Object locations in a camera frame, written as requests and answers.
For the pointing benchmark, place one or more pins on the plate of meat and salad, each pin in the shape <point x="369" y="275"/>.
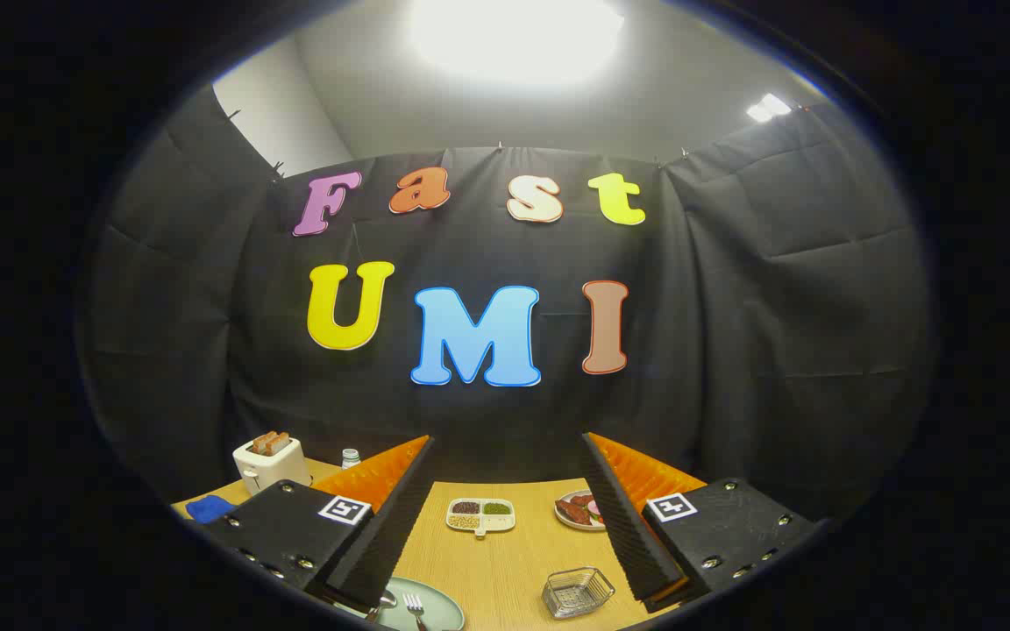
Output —
<point x="577" y="513"/>

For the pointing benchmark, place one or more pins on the small ceiling light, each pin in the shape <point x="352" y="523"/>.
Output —
<point x="768" y="108"/>

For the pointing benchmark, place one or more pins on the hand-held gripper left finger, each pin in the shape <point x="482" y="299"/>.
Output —
<point x="387" y="526"/>

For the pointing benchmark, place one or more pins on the small drink bottle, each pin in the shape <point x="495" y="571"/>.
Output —
<point x="351" y="459"/>

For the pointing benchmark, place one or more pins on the large ceiling light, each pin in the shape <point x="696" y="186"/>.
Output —
<point x="514" y="39"/>

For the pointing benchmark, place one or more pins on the blue folded cloth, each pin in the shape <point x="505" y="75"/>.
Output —
<point x="209" y="508"/>

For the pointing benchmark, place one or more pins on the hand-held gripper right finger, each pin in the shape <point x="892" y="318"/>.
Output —
<point x="628" y="526"/>

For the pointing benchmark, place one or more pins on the green round plate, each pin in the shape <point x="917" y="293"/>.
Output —
<point x="439" y="606"/>

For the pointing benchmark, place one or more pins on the white divided bean dish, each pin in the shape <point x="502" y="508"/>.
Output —
<point x="480" y="517"/>

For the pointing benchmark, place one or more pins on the white toaster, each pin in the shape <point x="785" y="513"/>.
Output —
<point x="273" y="469"/>

